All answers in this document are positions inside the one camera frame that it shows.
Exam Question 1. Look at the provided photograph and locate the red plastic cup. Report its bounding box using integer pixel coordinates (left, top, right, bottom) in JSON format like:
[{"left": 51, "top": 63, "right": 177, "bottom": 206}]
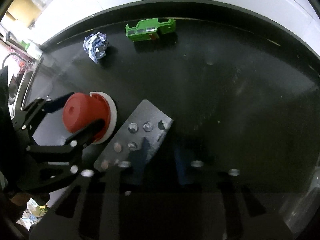
[{"left": 62, "top": 92, "right": 117, "bottom": 144}]

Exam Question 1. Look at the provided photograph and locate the blue white paper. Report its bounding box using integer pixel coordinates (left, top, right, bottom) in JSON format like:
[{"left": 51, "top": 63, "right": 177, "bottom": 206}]
[{"left": 83, "top": 32, "right": 109, "bottom": 64}]

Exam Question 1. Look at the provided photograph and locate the green carton box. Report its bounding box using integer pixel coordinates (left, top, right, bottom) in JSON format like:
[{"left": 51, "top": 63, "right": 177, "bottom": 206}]
[{"left": 125, "top": 18, "right": 176, "bottom": 42}]

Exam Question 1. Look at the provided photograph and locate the steel sink basin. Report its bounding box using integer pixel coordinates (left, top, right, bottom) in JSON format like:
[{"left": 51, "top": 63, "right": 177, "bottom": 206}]
[{"left": 8, "top": 59, "right": 43, "bottom": 119}]

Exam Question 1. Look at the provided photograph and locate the green cap soap bottle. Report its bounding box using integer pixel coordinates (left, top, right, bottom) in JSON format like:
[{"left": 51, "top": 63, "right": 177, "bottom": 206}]
[{"left": 21, "top": 40, "right": 43, "bottom": 60}]

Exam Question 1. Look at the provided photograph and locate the tan thermos jug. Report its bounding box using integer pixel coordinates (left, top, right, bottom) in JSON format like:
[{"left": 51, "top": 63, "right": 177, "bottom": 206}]
[{"left": 5, "top": 0, "right": 41, "bottom": 28}]

